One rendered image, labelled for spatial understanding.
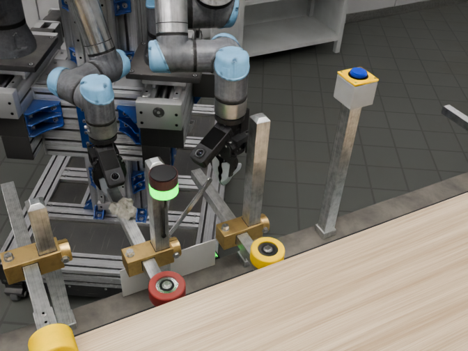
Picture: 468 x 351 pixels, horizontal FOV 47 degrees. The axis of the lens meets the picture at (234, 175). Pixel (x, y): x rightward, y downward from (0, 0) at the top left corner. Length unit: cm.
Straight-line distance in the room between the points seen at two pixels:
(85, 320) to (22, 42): 87
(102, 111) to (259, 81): 253
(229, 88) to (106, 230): 125
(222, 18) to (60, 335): 99
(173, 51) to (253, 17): 305
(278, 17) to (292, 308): 346
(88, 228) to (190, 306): 125
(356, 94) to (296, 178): 166
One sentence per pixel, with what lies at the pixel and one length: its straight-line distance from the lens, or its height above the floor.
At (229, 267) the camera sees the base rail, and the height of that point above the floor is 70.
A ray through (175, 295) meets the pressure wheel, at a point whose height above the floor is 91.
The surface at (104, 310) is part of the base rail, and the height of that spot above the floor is 70.
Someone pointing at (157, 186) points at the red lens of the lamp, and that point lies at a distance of 108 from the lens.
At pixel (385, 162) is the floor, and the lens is 316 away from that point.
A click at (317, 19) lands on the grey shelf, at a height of 14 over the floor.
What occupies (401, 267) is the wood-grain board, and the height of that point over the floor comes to 90.
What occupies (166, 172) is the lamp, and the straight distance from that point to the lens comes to 110.
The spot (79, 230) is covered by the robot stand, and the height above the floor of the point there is 21.
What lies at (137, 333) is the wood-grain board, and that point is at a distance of 111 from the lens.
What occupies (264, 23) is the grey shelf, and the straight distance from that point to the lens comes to 433.
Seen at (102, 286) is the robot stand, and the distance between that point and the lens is 219.
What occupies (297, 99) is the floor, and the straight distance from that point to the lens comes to 360.
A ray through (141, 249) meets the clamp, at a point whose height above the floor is 87.
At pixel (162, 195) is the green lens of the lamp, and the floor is 109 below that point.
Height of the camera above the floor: 181
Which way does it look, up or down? 39 degrees down
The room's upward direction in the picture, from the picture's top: 3 degrees clockwise
